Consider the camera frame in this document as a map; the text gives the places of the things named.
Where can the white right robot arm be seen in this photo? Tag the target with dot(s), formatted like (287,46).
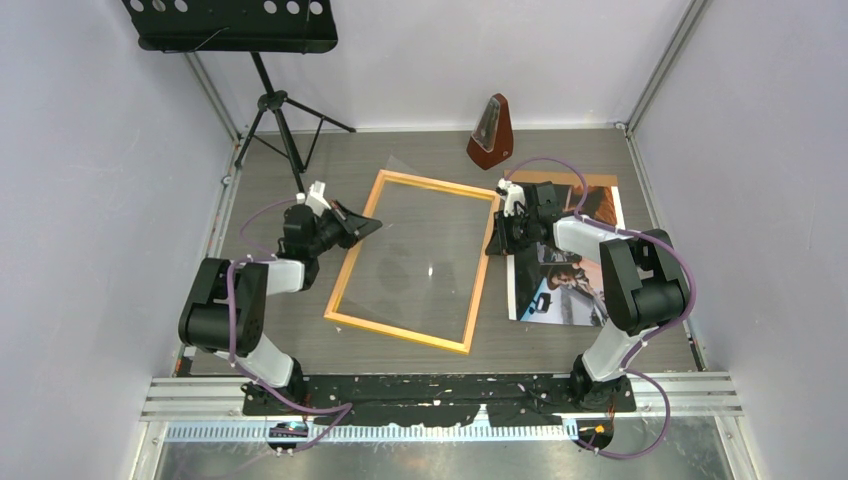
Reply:
(634,278)

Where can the black music stand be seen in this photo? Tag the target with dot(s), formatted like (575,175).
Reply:
(255,27)

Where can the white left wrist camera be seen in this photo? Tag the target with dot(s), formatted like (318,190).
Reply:
(314,198)

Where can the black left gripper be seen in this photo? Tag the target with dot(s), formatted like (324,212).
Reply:
(361,226)

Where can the yellow wooden picture frame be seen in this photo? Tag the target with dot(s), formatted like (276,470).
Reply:
(477,278)

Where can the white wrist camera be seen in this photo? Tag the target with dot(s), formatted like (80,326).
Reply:
(314,198)
(513,197)

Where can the brown metronome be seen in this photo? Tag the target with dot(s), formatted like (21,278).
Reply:
(492,140)

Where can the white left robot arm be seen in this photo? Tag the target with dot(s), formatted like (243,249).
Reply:
(225,309)

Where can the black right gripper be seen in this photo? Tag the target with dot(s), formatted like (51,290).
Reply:
(501,243)

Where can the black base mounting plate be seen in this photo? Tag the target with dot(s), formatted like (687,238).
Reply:
(447,400)

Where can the brown backing board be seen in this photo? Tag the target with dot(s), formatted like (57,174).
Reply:
(562,178)

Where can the printed photo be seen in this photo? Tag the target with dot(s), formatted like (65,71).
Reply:
(563,298)

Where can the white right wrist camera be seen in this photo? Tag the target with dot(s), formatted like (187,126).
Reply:
(513,197)

